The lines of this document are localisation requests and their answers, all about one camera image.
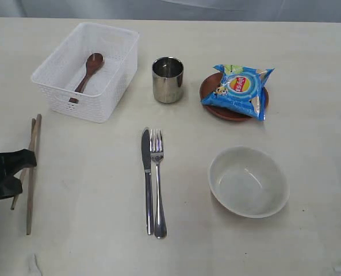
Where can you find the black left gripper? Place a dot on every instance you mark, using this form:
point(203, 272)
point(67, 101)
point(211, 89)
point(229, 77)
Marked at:
point(10, 164)

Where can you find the silver table knife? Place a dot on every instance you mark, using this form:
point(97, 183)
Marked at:
point(146, 159)

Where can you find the brown wooden spoon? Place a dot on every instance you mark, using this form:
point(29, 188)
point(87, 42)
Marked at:
point(93, 63)

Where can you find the silver fork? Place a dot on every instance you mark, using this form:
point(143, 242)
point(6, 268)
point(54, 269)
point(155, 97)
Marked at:
point(157, 155)

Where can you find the stainless steel cup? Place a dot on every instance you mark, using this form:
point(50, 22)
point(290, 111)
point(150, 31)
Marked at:
point(167, 79)

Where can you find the brown round plate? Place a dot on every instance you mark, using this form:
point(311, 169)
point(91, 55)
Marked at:
point(230, 112)

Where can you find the white ceramic bowl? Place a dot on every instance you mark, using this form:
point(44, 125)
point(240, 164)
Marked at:
point(248, 183)

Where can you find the blue chips bag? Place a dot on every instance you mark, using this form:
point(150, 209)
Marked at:
point(239, 89)

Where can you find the white plastic woven basket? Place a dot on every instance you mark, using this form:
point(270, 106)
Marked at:
point(63, 70)

